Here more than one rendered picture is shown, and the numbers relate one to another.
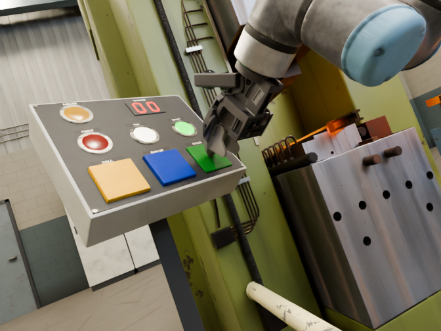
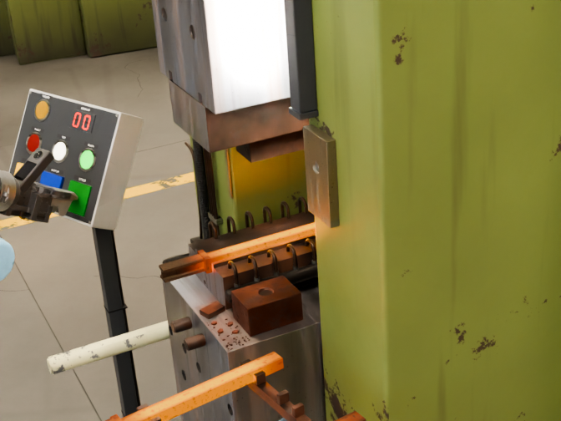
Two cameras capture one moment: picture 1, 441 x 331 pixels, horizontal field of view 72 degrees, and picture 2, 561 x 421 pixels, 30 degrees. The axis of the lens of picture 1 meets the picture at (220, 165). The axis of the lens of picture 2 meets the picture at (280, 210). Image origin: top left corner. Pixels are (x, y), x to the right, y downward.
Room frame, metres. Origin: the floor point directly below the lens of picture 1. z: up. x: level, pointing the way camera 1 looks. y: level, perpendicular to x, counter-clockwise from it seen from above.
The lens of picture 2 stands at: (0.82, -2.30, 2.06)
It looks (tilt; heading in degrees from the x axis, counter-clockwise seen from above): 26 degrees down; 83
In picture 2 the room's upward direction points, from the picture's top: 4 degrees counter-clockwise
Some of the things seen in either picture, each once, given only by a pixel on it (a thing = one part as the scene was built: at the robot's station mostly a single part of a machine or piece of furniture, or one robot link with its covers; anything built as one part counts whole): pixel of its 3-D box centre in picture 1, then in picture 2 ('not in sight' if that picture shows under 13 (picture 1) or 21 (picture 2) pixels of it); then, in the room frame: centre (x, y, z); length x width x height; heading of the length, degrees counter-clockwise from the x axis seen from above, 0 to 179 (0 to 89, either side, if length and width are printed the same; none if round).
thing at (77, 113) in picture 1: (77, 113); (42, 109); (0.56, 0.22, 1.16); 0.05 x 0.03 x 0.04; 107
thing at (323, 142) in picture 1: (297, 155); (293, 246); (1.10, -0.28, 0.96); 0.42 x 0.20 x 0.09; 17
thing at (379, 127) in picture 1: (365, 132); (266, 305); (1.01, -0.49, 0.95); 0.12 x 0.09 x 0.07; 17
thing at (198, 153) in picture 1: (208, 159); (78, 198); (0.63, 0.02, 1.00); 0.07 x 0.05 x 0.07; 132
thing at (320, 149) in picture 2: not in sight; (320, 175); (1.12, -0.60, 1.27); 0.09 x 0.02 x 0.17; 107
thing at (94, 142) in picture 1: (95, 142); (33, 143); (0.53, 0.20, 1.09); 0.05 x 0.03 x 0.04; 107
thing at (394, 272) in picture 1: (335, 219); (315, 357); (1.13, -0.33, 0.69); 0.56 x 0.38 x 0.45; 17
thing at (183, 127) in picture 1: (184, 128); (87, 159); (0.67, 0.05, 1.09); 0.05 x 0.03 x 0.04; 107
